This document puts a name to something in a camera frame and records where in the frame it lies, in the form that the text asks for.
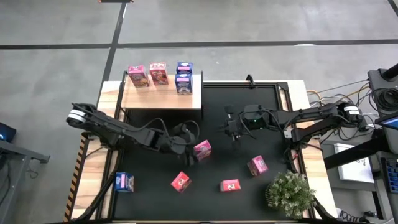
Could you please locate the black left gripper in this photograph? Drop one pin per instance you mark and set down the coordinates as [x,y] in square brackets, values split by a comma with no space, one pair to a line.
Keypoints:
[183,138]

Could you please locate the black diagonal beam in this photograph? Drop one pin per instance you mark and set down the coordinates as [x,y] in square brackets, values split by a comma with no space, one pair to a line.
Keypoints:
[354,154]

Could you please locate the white panel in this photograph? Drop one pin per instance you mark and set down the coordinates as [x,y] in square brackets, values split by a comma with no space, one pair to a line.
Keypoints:
[354,163]

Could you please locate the grey side desk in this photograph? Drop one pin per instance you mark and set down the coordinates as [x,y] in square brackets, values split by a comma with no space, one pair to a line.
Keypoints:
[18,152]

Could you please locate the red Froot Loops cereal box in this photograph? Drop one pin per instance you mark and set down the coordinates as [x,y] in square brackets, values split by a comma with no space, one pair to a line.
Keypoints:
[158,74]
[230,185]
[181,182]

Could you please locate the magenta Raisin Bran cereal box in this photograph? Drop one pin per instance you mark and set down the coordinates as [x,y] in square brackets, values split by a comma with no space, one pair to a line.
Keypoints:
[138,76]
[202,150]
[257,165]

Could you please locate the yellow black hazard tape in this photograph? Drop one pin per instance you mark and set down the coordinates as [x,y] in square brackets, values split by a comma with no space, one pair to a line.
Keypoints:
[74,180]

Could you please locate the black table mat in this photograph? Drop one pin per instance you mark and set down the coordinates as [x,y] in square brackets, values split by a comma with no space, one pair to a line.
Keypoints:
[217,205]

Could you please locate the monitor with blue screen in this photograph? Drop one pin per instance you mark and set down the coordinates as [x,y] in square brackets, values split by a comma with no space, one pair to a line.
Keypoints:
[388,122]

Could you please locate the black keyboard coloured keys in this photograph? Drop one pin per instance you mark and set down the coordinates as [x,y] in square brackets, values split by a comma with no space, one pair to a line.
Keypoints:
[391,175]

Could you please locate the black equipment stand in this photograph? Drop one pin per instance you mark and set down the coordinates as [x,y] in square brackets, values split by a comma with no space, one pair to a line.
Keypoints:
[381,79]

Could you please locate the small black frame clamp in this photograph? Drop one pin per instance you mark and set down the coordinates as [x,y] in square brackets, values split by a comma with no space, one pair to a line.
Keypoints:
[250,80]

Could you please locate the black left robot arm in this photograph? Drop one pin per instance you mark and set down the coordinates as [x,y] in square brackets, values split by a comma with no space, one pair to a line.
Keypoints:
[109,127]

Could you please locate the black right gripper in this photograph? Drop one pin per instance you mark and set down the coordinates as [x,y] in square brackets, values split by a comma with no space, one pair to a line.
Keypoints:
[252,119]

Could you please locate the potted white flower plant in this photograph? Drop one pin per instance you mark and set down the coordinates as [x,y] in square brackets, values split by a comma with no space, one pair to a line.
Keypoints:
[290,193]

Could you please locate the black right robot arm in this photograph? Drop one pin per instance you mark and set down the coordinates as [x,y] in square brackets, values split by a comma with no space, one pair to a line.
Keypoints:
[311,116]

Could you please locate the black metal table frame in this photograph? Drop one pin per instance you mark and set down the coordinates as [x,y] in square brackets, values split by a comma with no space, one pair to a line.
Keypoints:
[264,84]

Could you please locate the wooden shelf with black frame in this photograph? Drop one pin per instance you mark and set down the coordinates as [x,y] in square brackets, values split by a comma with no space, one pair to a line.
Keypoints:
[161,98]

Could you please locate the black computer with blue lights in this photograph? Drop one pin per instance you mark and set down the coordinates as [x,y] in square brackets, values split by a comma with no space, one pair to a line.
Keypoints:
[6,132]

